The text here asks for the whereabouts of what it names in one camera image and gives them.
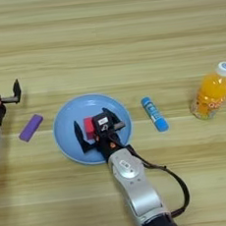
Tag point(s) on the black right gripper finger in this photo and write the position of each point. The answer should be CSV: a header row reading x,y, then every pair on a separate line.
x,y
113,117
79,136

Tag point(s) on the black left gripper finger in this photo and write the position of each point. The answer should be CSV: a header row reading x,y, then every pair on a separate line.
x,y
16,90

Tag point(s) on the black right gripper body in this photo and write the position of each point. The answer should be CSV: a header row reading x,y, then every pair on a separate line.
x,y
110,145

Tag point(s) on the orange juice bottle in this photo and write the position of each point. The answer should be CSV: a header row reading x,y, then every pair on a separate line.
x,y
212,94

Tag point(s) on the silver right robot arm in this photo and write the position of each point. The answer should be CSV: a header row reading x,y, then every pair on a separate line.
x,y
139,188

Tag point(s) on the blue round plate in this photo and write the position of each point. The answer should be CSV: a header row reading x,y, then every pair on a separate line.
x,y
68,136

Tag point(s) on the purple rectangular block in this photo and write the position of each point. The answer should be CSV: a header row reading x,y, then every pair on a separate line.
x,y
31,127

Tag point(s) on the blue glue stick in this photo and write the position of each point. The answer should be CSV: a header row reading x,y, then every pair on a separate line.
x,y
154,114

